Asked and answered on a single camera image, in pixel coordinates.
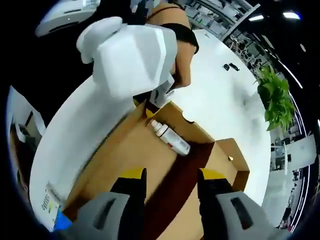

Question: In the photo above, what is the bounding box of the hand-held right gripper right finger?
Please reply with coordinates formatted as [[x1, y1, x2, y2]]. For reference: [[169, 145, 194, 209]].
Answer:
[[196, 167, 285, 240]]

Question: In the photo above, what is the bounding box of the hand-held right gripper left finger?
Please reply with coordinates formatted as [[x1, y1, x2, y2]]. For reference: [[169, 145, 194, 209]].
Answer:
[[55, 167, 148, 240]]

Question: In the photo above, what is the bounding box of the brown cardboard shoe box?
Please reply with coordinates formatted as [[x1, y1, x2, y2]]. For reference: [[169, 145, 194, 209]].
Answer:
[[59, 101, 251, 240]]

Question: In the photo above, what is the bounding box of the blue tissue pack soft item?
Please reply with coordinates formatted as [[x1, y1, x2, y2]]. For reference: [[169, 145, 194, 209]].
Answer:
[[53, 209, 75, 233]]

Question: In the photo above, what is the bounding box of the white printed carton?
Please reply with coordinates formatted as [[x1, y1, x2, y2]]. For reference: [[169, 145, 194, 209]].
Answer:
[[34, 181, 65, 233]]

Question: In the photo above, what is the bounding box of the white tube box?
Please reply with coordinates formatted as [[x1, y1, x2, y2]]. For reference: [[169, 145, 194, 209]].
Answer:
[[149, 118, 192, 157]]

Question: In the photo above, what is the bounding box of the person's left hand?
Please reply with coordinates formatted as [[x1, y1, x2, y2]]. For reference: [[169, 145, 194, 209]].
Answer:
[[171, 40, 195, 89]]

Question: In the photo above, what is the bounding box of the small black clip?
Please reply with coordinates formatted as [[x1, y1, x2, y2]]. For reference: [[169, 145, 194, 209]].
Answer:
[[222, 62, 241, 73]]

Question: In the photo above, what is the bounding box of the white moulded device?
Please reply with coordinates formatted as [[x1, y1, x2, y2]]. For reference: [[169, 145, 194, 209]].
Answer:
[[34, 0, 101, 38]]

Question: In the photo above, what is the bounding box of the white desk partition panel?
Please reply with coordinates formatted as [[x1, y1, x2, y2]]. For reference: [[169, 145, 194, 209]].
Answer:
[[284, 134, 317, 170]]

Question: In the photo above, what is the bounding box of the green potted plant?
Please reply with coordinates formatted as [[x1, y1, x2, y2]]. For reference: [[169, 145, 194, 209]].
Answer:
[[253, 63, 298, 133]]

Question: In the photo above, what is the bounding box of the black wrist strap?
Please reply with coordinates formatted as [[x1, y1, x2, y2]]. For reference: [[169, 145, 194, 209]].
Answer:
[[159, 22, 200, 55]]

